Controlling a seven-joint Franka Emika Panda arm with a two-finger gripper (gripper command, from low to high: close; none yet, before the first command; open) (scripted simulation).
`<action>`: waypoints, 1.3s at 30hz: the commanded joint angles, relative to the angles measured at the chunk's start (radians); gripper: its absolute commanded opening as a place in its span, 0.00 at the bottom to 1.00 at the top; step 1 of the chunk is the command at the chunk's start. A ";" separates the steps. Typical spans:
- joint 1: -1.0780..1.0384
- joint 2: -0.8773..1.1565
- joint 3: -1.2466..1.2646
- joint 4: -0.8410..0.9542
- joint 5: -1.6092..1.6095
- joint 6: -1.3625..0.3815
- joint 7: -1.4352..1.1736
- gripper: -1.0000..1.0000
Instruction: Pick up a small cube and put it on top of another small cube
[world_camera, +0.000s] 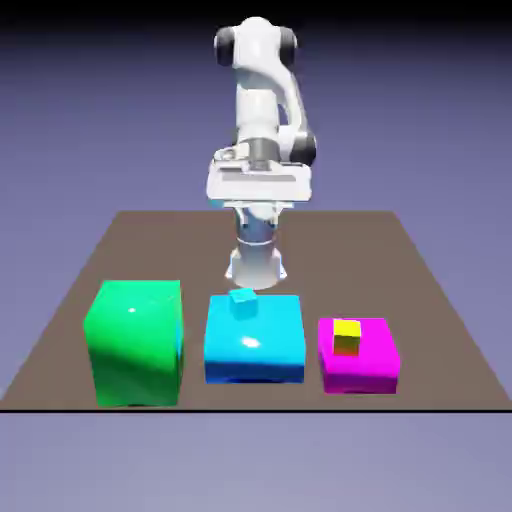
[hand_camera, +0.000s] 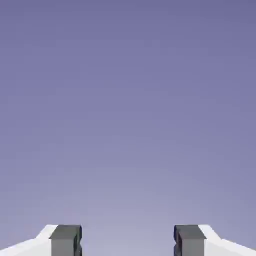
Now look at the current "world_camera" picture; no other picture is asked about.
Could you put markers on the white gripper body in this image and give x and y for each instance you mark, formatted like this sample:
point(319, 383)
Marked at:
point(258, 187)

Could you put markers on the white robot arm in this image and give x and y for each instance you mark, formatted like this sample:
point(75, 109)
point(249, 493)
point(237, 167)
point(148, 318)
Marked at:
point(256, 80)

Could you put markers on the small cyan cube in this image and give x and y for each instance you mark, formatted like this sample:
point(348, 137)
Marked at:
point(243, 304)

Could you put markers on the small yellow cube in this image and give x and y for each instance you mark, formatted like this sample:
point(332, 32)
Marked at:
point(347, 338)

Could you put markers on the large cyan box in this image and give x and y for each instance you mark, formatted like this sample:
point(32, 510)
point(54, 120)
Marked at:
point(256, 344)

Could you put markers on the large green box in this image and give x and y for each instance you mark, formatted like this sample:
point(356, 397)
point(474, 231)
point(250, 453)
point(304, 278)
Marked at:
point(134, 344)

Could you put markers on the large magenta box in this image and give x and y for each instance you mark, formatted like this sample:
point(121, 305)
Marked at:
point(372, 360)

